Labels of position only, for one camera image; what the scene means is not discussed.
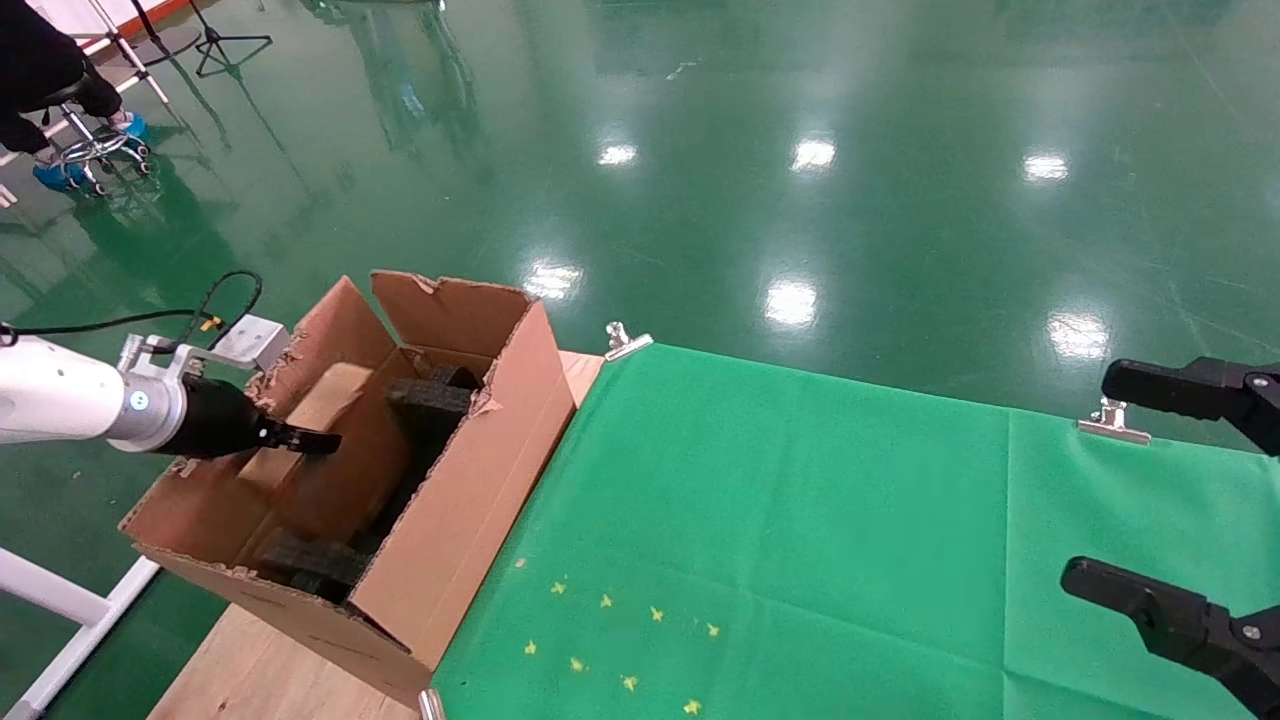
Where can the blue shoe cover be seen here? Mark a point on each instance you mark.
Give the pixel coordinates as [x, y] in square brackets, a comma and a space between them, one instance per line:
[136, 127]
[60, 175]

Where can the white metal frame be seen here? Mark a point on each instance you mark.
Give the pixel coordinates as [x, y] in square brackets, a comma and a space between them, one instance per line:
[50, 590]

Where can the large open brown carton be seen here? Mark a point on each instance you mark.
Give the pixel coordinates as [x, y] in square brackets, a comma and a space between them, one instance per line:
[470, 520]

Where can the person in black clothes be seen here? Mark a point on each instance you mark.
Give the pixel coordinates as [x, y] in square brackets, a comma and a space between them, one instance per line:
[35, 60]

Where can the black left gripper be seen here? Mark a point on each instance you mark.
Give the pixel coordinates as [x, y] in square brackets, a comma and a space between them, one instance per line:
[215, 425]

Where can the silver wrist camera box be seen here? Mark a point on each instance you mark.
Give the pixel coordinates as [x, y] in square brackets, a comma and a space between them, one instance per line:
[255, 340]

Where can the black tripod stand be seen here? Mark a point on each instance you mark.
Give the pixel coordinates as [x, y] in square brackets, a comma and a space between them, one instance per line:
[211, 38]

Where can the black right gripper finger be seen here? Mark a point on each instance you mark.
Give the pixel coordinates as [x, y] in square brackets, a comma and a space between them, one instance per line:
[1200, 385]
[1200, 630]

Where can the chrome stool with black seat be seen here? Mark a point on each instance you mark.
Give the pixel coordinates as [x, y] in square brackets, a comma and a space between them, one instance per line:
[95, 148]

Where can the green cloth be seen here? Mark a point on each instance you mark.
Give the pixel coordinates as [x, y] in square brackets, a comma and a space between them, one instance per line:
[800, 540]

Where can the black round-base stand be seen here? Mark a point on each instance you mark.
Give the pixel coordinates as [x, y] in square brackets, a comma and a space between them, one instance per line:
[175, 45]

